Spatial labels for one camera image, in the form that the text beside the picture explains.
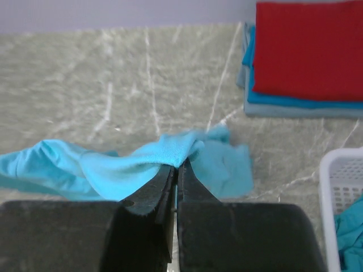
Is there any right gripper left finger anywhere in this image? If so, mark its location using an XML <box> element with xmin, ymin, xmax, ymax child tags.
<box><xmin>1</xmin><ymin>166</ymin><xmax>175</xmax><ymax>271</ymax></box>

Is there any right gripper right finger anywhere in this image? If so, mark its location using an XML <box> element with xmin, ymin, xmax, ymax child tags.
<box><xmin>177</xmin><ymin>161</ymin><xmax>326</xmax><ymax>271</ymax></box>

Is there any light blue t-shirt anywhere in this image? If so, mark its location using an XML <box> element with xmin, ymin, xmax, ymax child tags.
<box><xmin>1</xmin><ymin>126</ymin><xmax>254</xmax><ymax>201</ymax></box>

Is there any grey-blue folded t-shirt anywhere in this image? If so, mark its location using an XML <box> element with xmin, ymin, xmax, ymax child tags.
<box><xmin>237</xmin><ymin>23</ymin><xmax>362</xmax><ymax>118</ymax></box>

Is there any teal t-shirt in basket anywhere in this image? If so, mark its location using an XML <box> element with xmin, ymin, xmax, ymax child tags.
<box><xmin>335</xmin><ymin>196</ymin><xmax>362</xmax><ymax>272</ymax></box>

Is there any blue folded t-shirt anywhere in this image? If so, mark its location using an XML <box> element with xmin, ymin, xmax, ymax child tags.
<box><xmin>242</xmin><ymin>25</ymin><xmax>362</xmax><ymax>109</ymax></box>

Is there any white plastic basket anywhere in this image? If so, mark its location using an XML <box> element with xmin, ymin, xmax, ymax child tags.
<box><xmin>319</xmin><ymin>147</ymin><xmax>362</xmax><ymax>272</ymax></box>

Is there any red folded t-shirt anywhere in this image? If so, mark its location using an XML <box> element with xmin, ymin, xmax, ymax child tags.
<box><xmin>254</xmin><ymin>1</ymin><xmax>362</xmax><ymax>103</ymax></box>

